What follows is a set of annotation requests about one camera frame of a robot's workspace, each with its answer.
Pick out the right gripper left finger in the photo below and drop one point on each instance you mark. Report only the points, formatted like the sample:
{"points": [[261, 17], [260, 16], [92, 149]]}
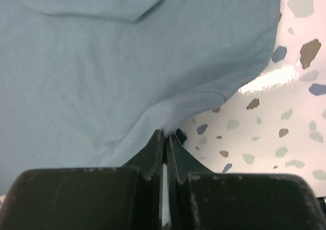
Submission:
{"points": [[126, 197]]}

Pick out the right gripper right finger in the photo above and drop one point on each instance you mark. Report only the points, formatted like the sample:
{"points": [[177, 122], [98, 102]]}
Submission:
{"points": [[202, 199]]}

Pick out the blue t shirt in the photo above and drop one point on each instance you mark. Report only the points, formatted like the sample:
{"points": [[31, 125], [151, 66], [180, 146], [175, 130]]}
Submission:
{"points": [[85, 83]]}

